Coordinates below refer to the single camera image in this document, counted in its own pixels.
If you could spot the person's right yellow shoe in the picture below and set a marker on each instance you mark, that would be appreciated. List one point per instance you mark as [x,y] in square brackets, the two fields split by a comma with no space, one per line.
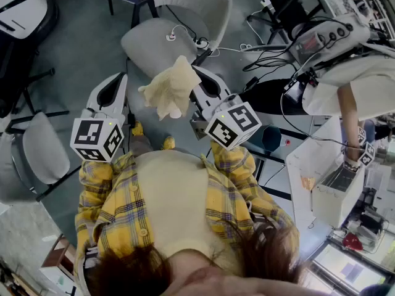
[168,143]

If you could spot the dark blue bin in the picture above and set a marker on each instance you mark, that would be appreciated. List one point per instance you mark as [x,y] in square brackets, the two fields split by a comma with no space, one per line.
[270,137]

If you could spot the white robot shell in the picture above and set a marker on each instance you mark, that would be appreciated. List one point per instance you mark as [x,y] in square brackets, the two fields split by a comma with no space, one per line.
[21,8]

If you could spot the black office chair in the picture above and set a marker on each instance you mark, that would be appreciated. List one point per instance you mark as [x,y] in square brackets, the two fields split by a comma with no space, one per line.
[18,60]

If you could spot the person's left yellow shoe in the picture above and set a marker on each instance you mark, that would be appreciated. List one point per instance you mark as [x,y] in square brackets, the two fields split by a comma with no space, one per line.
[137,128]

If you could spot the grey upholstered chair with label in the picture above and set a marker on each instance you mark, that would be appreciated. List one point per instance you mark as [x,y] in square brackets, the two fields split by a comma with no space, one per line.
[148,42]

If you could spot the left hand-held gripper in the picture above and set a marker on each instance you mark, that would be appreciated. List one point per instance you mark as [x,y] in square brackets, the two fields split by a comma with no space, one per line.
[95,137]

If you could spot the person's yellow shoe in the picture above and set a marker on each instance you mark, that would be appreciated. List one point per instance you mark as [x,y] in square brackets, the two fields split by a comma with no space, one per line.
[168,143]
[137,128]

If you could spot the cream knitted clothes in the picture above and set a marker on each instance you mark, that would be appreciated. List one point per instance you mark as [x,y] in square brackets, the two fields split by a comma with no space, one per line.
[172,85]

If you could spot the computer monitor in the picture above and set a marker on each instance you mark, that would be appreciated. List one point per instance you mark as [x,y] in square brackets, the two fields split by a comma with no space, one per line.
[348,270]

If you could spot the person's left forearm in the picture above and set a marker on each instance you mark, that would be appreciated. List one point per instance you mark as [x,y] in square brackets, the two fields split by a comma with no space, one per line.
[95,177]

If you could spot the person's torso in plaid shirt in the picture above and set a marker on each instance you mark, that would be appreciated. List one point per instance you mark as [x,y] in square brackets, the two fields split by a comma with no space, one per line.
[169,196]

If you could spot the white storage box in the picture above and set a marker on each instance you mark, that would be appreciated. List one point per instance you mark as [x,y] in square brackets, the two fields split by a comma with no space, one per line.
[308,165]

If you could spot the person's right forearm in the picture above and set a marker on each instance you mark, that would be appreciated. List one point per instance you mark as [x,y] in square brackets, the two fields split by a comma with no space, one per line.
[234,165]

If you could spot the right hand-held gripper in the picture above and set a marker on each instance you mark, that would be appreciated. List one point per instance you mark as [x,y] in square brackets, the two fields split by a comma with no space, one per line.
[234,125]

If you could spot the red bag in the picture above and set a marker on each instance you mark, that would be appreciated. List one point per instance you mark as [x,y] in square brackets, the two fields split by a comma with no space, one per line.
[353,242]

